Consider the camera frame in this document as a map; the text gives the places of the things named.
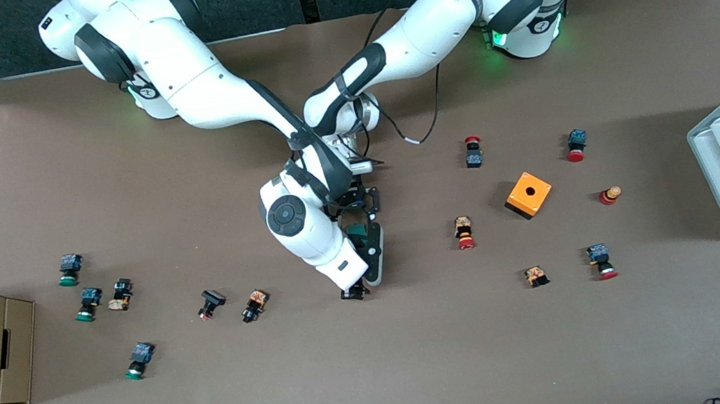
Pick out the brown table cover sheet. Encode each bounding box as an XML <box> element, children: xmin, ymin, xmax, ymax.
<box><xmin>0</xmin><ymin>0</ymin><xmax>720</xmax><ymax>404</ymax></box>

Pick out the red mushroom button orange block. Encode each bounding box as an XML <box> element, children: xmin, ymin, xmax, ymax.
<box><xmin>452</xmin><ymin>214</ymin><xmax>477</xmax><ymax>252</ymax></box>

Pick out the red button black body top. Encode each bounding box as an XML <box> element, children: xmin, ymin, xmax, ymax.
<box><xmin>463</xmin><ymin>134</ymin><xmax>486</xmax><ymax>170</ymax></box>

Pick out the orange contact block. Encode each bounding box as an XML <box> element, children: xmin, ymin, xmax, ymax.
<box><xmin>524</xmin><ymin>264</ymin><xmax>550</xmax><ymax>289</ymax></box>

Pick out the red mushroom button blue block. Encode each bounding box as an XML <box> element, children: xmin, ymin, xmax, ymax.
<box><xmin>563</xmin><ymin>128</ymin><xmax>591</xmax><ymax>164</ymax></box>
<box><xmin>585</xmin><ymin>242</ymin><xmax>620</xmax><ymax>283</ymax></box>

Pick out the green mushroom button blue block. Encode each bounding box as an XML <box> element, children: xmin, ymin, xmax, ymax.
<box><xmin>71</xmin><ymin>285</ymin><xmax>107</xmax><ymax>324</ymax></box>
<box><xmin>55</xmin><ymin>252</ymin><xmax>87</xmax><ymax>289</ymax></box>
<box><xmin>120</xmin><ymin>340</ymin><xmax>160</xmax><ymax>383</ymax></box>

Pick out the red yellow emergency stop head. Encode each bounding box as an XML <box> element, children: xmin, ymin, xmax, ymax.
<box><xmin>597</xmin><ymin>184</ymin><xmax>625</xmax><ymax>207</ymax></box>

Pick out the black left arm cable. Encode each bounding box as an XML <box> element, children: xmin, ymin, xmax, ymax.
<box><xmin>363</xmin><ymin>1</ymin><xmax>453</xmax><ymax>151</ymax></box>

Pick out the black flat head switch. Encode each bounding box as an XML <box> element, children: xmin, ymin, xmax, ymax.
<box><xmin>194</xmin><ymin>287</ymin><xmax>229</xmax><ymax>322</ymax></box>

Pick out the orange button enclosure box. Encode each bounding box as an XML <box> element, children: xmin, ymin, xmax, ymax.
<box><xmin>501</xmin><ymin>168</ymin><xmax>557</xmax><ymax>223</ymax></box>

